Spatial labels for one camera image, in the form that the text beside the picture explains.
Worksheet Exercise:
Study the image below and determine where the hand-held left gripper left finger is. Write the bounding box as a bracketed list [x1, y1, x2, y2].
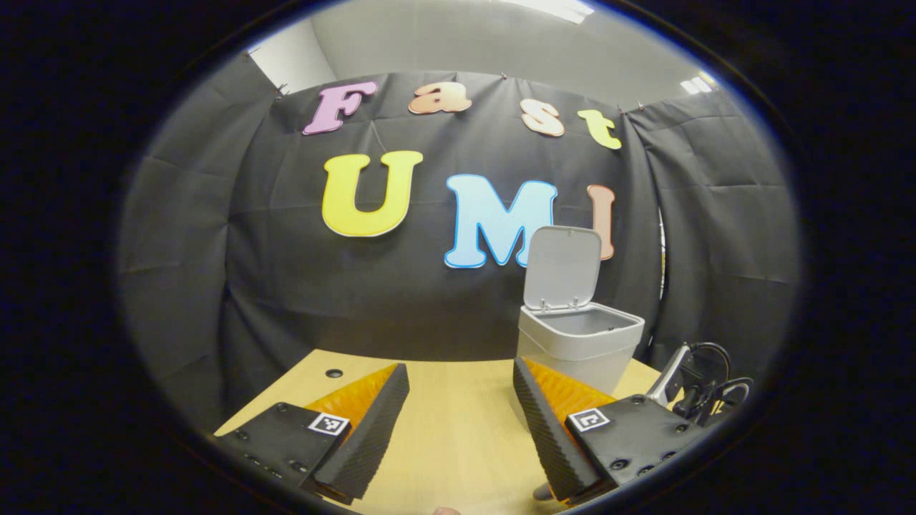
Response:
[213, 363, 411, 501]

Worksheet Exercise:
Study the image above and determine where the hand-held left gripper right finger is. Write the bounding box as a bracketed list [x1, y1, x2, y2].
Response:
[512, 358, 706, 503]

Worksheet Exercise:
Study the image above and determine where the grey desktop garbage bin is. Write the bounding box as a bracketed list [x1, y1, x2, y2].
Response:
[517, 225, 645, 398]

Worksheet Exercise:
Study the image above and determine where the wooden desktop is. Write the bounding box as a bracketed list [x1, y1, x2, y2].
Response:
[213, 349, 688, 515]

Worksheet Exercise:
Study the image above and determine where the black backdrop cloth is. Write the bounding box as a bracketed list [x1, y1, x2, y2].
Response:
[118, 54, 802, 430]

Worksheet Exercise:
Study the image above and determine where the large ceiling light panel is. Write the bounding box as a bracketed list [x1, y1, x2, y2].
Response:
[501, 0, 595, 24]

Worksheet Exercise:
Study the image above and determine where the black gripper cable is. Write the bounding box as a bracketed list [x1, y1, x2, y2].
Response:
[688, 342, 754, 412]

